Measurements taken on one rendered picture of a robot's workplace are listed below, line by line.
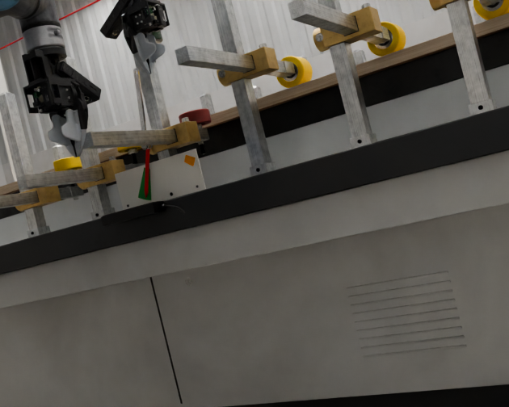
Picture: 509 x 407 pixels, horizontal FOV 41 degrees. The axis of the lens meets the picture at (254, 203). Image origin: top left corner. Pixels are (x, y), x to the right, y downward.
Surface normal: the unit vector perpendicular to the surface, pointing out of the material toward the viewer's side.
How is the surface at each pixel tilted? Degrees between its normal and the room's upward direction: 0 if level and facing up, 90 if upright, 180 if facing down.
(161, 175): 90
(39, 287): 90
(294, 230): 90
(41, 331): 90
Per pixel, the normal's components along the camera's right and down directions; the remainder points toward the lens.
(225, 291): -0.48, 0.11
